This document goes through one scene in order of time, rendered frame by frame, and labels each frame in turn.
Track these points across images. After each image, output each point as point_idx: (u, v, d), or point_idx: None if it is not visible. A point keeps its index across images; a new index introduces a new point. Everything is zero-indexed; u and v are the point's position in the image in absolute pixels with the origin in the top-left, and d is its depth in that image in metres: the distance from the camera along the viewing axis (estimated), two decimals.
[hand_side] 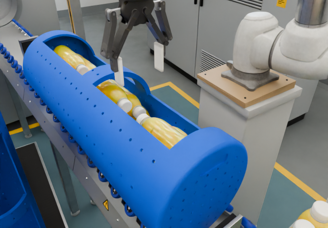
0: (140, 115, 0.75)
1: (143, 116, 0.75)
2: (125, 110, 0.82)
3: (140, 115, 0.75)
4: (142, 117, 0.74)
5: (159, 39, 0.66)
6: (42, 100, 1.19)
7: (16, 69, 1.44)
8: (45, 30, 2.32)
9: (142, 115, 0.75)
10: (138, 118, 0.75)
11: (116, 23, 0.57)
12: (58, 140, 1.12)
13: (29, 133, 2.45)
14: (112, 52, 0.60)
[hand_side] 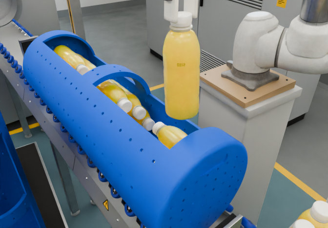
0: (185, 18, 0.48)
1: (187, 23, 0.49)
2: (125, 110, 0.82)
3: (185, 18, 0.48)
4: (184, 24, 0.49)
5: None
6: (42, 100, 1.19)
7: (16, 69, 1.44)
8: (45, 30, 2.32)
9: (187, 20, 0.49)
10: (179, 20, 0.48)
11: None
12: (58, 140, 1.12)
13: (29, 133, 2.45)
14: None
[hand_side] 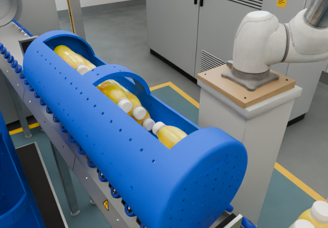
0: None
1: None
2: (125, 110, 0.82)
3: None
4: None
5: None
6: (42, 100, 1.19)
7: (16, 69, 1.44)
8: (45, 30, 2.32)
9: None
10: None
11: None
12: (58, 140, 1.12)
13: (29, 133, 2.45)
14: None
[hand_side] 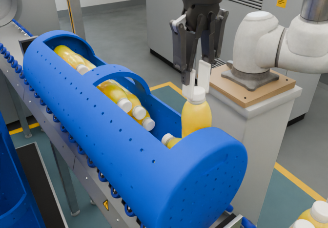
0: None
1: None
2: (125, 110, 0.82)
3: None
4: None
5: (209, 55, 0.58)
6: (42, 100, 1.19)
7: (16, 69, 1.44)
8: (45, 30, 2.32)
9: None
10: None
11: (185, 33, 0.51)
12: (58, 140, 1.12)
13: (29, 133, 2.45)
14: (186, 65, 0.56)
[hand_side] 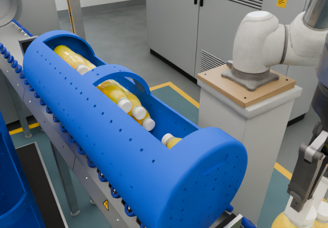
0: None
1: None
2: (125, 110, 0.82)
3: None
4: None
5: None
6: (42, 100, 1.19)
7: (16, 69, 1.44)
8: (45, 30, 2.32)
9: None
10: None
11: (321, 163, 0.34)
12: (58, 140, 1.12)
13: (29, 133, 2.45)
14: None
